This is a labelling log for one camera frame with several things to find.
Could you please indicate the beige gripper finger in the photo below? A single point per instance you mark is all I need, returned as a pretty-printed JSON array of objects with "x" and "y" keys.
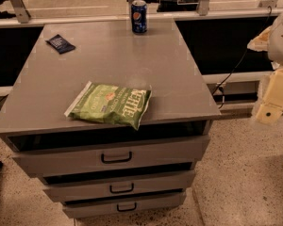
[{"x": 270, "y": 105}]

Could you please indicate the blue pepsi can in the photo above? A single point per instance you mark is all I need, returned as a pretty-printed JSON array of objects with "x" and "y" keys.
[{"x": 138, "y": 16}]

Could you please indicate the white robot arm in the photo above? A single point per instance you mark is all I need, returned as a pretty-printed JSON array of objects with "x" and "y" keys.
[{"x": 271, "y": 41}]

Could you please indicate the green kettle chips bag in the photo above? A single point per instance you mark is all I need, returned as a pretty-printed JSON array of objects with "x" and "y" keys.
[{"x": 110, "y": 104}]

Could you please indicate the grey drawer cabinet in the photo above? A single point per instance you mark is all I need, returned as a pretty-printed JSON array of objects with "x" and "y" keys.
[{"x": 32, "y": 117}]

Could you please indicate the top grey drawer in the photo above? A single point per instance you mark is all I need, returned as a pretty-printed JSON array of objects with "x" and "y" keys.
[{"x": 116, "y": 156}]

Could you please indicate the grey drawer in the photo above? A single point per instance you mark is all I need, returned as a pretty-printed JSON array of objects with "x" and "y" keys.
[
  {"x": 118, "y": 206},
  {"x": 122, "y": 186},
  {"x": 116, "y": 156}
]

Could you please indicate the middle grey drawer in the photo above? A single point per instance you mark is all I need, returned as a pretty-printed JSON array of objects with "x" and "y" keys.
[{"x": 122, "y": 186}]

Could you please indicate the dark blue snack packet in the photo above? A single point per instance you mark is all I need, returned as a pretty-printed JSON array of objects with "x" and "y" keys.
[{"x": 61, "y": 45}]

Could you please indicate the bottom grey drawer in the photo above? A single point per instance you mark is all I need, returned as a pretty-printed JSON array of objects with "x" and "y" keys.
[{"x": 118, "y": 206}]

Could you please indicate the grey metal railing frame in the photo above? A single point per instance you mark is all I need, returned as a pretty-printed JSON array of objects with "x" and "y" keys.
[{"x": 27, "y": 13}]

